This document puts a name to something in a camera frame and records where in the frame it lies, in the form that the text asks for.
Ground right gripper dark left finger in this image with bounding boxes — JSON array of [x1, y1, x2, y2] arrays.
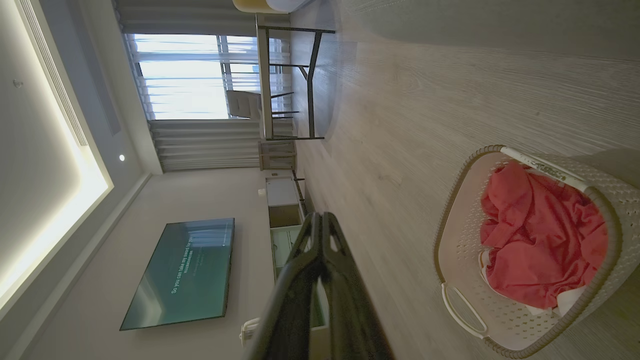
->
[[242, 212, 326, 360]]

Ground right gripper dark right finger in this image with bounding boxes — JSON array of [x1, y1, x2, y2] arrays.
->
[[320, 212, 397, 360]]

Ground white laundry basket brown rim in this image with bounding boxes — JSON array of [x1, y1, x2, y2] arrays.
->
[[433, 144, 640, 360]]

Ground small white appliance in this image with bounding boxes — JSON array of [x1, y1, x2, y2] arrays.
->
[[238, 317, 262, 348]]

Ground flat screen television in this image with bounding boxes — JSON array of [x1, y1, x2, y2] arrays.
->
[[119, 217, 236, 332]]

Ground white television cabinet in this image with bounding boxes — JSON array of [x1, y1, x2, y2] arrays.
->
[[264, 169, 332, 360]]

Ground small wooden side table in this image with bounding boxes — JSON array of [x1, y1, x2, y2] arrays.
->
[[258, 139, 299, 172]]

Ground grey curtain wide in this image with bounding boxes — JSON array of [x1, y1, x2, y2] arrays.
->
[[149, 118, 295, 174]]

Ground red garment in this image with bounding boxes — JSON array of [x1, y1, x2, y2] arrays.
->
[[479, 160, 610, 310]]

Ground white chair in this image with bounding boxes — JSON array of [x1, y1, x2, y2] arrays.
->
[[225, 89, 264, 121]]

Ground window with sheer blinds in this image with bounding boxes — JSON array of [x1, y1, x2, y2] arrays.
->
[[125, 33, 292, 121]]

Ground yellow and white round object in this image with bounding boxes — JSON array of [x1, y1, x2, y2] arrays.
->
[[232, 0, 314, 15]]

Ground grey curtain narrow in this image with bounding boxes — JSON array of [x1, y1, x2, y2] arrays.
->
[[114, 0, 292, 37]]

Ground table with black metal frame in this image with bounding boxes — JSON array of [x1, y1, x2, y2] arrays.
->
[[254, 12, 337, 142]]

